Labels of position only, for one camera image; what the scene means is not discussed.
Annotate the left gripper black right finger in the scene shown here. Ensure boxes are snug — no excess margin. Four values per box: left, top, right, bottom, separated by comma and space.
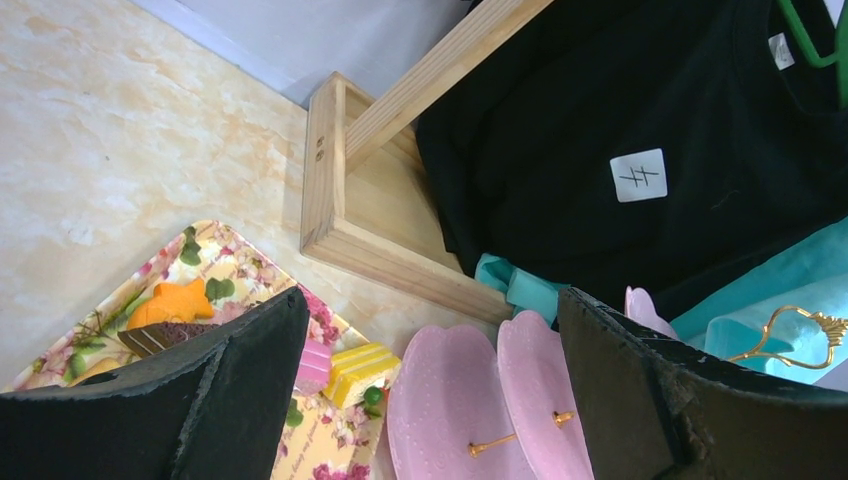
558, 288, 847, 479

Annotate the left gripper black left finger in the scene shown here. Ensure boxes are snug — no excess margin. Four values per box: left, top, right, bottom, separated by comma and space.
1, 287, 309, 479

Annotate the yellow cake slice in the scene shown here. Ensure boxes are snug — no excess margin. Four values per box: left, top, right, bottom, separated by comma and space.
322, 343, 401, 409

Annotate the chocolate cake slice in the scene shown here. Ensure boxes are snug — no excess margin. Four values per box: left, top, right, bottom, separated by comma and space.
118, 322, 218, 358

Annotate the pink cake slice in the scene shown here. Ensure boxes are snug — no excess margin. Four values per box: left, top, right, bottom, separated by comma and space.
295, 339, 332, 396

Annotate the orange fish shaped biscuit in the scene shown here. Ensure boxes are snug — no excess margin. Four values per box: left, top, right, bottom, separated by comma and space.
126, 278, 215, 330

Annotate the floral serving tray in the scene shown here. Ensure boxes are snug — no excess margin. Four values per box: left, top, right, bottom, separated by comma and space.
2, 220, 386, 479

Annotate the rectangular yellow biscuit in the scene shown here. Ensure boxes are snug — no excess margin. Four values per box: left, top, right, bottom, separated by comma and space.
68, 358, 122, 387

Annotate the teal t-shirt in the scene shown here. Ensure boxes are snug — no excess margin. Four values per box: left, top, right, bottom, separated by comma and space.
474, 218, 848, 386

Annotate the pink three-tier cake stand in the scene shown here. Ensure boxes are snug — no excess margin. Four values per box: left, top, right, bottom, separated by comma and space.
386, 286, 848, 480

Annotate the black t-shirt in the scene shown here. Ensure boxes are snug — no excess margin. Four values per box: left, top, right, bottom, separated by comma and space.
416, 1, 847, 320

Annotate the green clothes hanger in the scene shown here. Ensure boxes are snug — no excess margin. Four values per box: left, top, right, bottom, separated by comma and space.
776, 0, 847, 109

